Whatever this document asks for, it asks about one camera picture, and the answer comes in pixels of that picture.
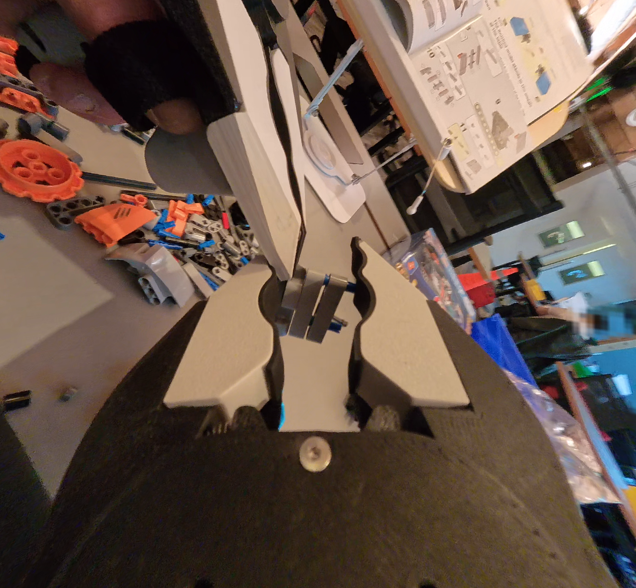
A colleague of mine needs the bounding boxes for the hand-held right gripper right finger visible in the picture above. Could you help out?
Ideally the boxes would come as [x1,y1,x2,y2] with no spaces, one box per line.
[343,237,472,414]

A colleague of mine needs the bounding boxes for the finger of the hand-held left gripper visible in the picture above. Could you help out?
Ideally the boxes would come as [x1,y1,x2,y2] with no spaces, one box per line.
[269,49,311,213]
[204,0,305,280]

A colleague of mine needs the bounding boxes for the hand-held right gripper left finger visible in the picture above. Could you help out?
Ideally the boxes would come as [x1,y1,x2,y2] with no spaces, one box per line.
[162,260,286,414]

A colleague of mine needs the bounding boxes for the white book stand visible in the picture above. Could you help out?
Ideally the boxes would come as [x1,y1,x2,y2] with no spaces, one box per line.
[298,0,577,224]

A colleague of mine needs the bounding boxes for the pile of building kit parts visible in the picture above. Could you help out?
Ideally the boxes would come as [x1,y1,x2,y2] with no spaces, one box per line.
[0,36,271,295]

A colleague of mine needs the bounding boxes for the robot kit box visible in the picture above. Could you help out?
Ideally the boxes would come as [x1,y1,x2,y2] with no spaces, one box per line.
[383,228,480,338]

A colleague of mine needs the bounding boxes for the red crate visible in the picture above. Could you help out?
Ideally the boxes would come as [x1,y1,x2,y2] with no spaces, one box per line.
[455,268,500,308]

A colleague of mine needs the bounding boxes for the grey curved panel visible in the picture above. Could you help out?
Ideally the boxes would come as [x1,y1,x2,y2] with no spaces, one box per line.
[108,244,196,307]

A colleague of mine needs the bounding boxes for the orange wedge piece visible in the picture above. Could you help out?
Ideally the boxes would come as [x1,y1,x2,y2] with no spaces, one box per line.
[74,201,152,247]

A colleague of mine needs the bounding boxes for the clear plastic bag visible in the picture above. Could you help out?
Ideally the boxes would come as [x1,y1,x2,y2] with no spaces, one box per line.
[502,365,622,509]

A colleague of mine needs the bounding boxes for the instruction booklet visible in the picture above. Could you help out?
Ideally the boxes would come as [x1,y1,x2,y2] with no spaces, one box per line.
[373,0,599,156]

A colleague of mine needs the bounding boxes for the orange gear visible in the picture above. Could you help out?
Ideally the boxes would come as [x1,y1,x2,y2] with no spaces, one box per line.
[0,138,86,202]

